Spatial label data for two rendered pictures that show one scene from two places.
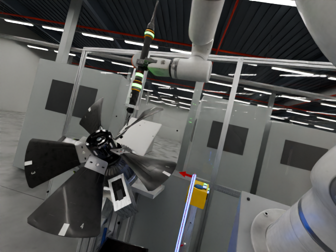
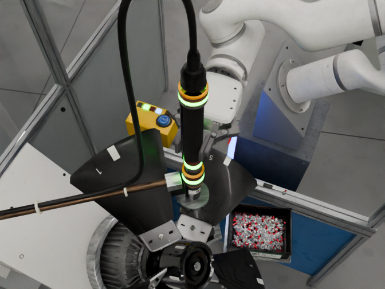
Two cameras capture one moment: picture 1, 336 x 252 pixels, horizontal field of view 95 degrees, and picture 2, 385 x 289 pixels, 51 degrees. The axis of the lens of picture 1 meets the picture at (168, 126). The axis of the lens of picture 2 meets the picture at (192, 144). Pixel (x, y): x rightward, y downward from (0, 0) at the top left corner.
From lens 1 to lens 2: 1.24 m
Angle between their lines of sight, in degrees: 89
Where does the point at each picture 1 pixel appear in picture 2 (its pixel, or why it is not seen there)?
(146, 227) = not seen: hidden behind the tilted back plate
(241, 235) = (286, 113)
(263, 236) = (290, 100)
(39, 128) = not seen: outside the picture
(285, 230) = (322, 93)
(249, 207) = (274, 94)
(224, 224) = (98, 97)
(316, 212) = (357, 86)
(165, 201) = not seen: hidden behind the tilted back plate
